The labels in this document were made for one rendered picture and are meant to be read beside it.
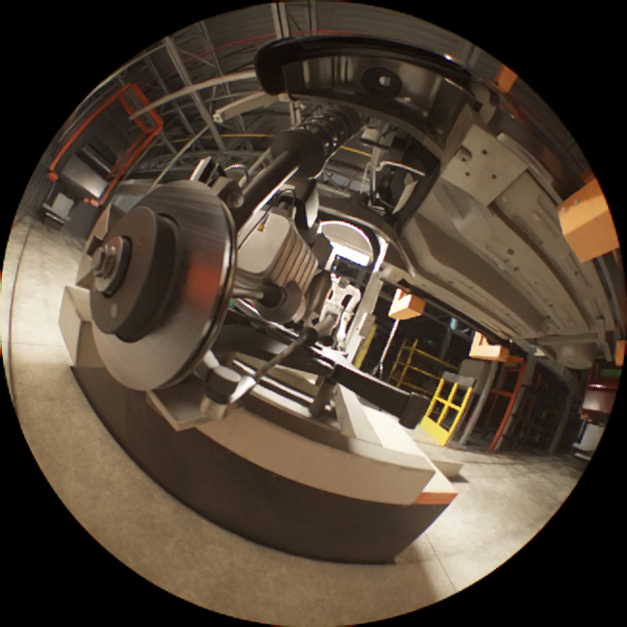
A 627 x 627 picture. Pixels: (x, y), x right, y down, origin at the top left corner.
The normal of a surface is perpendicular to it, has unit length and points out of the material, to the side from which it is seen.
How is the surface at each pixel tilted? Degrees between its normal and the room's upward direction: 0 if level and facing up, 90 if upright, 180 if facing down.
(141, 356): 90
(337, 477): 90
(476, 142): 180
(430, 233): 103
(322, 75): 141
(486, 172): 180
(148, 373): 90
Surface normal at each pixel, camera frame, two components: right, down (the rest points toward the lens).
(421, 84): -0.81, 0.58
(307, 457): -0.05, -0.13
